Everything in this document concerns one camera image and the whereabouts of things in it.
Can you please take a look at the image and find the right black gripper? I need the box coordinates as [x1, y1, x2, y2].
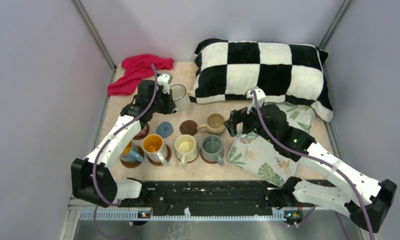
[224, 100, 277, 145]

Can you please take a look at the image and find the white dark-rimmed mug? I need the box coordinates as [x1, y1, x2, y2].
[170, 84, 191, 112]

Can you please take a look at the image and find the beige ceramic mug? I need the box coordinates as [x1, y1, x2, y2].
[197, 113, 226, 136]

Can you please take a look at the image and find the blue-grey apple coaster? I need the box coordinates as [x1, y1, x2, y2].
[156, 121, 174, 139]

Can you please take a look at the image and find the dark walnut wooden coaster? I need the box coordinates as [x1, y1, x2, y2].
[179, 120, 198, 136]
[133, 123, 150, 140]

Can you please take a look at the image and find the grey ceramic mug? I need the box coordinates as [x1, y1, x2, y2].
[200, 134, 224, 166]

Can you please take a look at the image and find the orange cup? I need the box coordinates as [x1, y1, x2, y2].
[142, 134, 165, 153]

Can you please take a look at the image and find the amber wooden coaster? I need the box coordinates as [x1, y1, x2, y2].
[176, 148, 200, 166]
[200, 152, 218, 164]
[146, 143, 171, 166]

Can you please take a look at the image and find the cream ceramic mug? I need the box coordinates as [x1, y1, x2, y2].
[175, 134, 199, 167]

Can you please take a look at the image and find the blue mug yellow inside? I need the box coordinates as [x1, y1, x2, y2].
[119, 141, 144, 166]

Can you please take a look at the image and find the brown wooden coaster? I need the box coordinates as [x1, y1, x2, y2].
[120, 145, 145, 168]

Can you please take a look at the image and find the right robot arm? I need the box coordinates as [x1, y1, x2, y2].
[224, 104, 397, 233]

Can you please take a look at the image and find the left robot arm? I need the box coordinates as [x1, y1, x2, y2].
[71, 74, 176, 208]

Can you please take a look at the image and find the floral white tray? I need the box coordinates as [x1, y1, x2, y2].
[228, 103, 315, 187]

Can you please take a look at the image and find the crumpled pink cloth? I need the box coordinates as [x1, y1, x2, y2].
[107, 54, 174, 97]

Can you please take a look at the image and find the black white checkered pillow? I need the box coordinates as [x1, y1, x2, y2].
[190, 38, 334, 122]

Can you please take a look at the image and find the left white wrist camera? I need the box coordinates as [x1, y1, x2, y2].
[157, 73, 173, 95]

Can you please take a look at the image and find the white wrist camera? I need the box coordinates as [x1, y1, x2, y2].
[246, 86, 266, 114]
[157, 73, 173, 95]

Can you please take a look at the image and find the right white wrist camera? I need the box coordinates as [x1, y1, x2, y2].
[246, 86, 266, 114]

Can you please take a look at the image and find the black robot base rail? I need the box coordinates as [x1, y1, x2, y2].
[117, 179, 316, 218]

